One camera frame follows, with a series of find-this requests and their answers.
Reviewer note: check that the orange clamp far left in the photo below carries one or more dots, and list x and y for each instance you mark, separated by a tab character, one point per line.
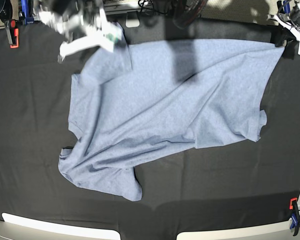
12	31

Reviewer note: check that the blue clamp far left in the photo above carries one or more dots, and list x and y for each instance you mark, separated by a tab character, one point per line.
25	11

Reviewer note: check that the blue clamp far right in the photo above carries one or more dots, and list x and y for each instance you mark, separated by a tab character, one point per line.
284	9

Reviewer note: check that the orange blue clamp near right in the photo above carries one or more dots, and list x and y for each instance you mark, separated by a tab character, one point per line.
295	216

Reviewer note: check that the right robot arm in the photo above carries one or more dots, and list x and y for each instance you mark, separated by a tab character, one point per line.
43	9

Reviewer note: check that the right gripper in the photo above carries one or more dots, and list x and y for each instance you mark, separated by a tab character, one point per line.
77	24

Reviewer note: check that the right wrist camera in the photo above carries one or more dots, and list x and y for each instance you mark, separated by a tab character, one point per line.
112	33

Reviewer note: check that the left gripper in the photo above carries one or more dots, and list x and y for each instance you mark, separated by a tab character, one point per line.
279	36

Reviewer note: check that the blue-grey t-shirt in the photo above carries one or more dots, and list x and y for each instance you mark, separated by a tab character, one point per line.
146	101

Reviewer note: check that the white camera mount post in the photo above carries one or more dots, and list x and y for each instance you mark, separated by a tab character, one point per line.
132	19

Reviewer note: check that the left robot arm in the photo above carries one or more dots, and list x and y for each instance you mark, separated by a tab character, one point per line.
294	18

